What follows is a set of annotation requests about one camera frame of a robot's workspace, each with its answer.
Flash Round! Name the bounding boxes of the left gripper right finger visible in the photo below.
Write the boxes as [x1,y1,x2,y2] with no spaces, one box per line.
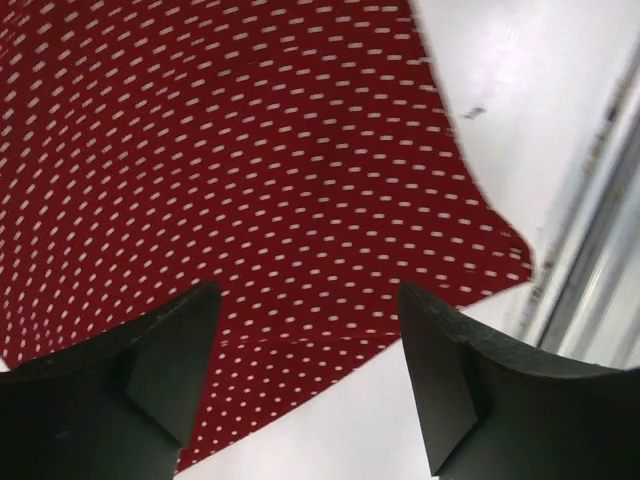
[398,283,639,479]

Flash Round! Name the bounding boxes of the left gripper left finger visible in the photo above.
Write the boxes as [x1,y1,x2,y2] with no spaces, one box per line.
[1,282,221,480]

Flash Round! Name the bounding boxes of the red polka dot skirt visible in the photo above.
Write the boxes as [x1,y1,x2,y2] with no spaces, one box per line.
[1,1,531,470]

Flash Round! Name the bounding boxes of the aluminium frame rails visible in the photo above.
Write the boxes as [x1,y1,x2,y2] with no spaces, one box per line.
[515,63,639,369]

